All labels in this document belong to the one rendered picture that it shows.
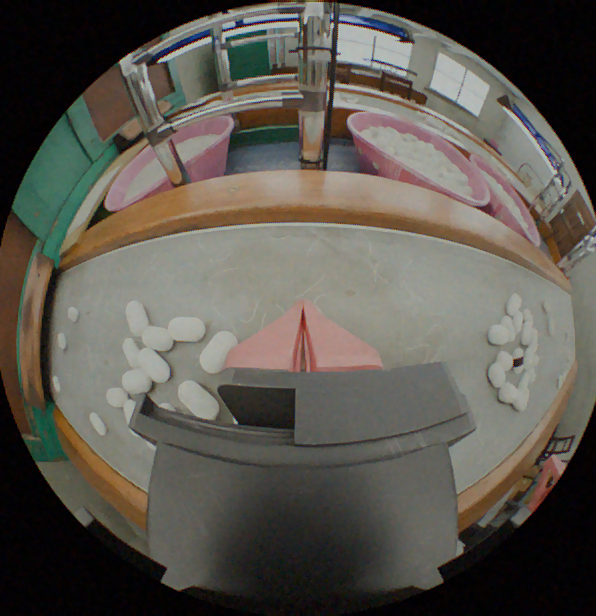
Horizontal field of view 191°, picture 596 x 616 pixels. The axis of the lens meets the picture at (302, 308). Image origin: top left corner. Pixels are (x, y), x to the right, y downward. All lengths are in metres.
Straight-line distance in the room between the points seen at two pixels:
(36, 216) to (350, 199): 0.60
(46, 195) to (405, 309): 0.69
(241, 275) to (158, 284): 0.09
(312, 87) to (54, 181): 0.57
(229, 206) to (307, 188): 0.07
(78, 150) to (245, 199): 0.59
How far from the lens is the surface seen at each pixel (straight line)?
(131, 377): 0.19
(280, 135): 0.46
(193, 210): 0.20
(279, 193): 0.18
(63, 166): 0.64
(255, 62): 2.76
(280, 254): 0.17
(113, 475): 0.34
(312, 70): 0.18
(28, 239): 0.57
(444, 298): 0.20
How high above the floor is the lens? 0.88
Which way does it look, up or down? 75 degrees down
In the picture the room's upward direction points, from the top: straight up
